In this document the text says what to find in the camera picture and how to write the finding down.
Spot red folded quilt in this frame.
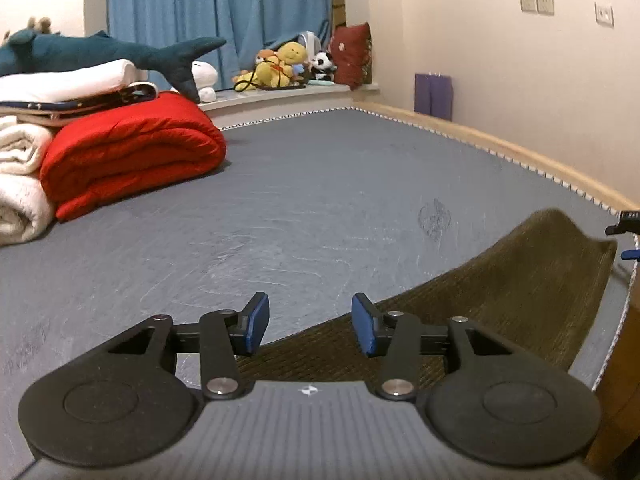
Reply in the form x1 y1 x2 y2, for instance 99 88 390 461
40 91 227 222

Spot yellow duck plush toy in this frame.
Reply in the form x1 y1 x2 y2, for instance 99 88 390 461
233 41 307 92

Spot brown plush toy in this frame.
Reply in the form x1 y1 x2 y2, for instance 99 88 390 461
2 16 54 43

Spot white window sill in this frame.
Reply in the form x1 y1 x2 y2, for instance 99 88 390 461
197 82 382 132

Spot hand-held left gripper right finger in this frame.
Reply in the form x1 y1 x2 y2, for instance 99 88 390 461
351 293 512 402

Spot navy patterned blanket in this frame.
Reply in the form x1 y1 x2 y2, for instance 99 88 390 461
0 81 160 129

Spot white fluffy blanket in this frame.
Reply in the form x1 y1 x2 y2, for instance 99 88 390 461
0 115 56 247

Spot white plush toy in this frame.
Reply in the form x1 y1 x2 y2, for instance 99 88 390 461
192 60 219 104

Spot grey bag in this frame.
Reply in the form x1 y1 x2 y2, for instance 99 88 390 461
298 31 324 62

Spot panda plush toy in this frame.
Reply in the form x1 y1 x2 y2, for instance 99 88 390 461
308 51 339 84

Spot red cushion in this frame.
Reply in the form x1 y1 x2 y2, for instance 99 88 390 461
331 22 374 91

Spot white folded sheet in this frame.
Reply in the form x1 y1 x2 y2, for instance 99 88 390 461
0 59 150 104

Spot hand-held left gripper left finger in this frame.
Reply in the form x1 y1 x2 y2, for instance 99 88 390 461
107 292 271 401

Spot blue shark plush toy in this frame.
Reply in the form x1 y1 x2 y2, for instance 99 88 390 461
0 30 227 103

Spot purple box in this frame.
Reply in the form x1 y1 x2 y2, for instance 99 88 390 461
414 73 455 122

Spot olive corduroy pants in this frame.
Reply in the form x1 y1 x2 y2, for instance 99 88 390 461
235 208 619 392

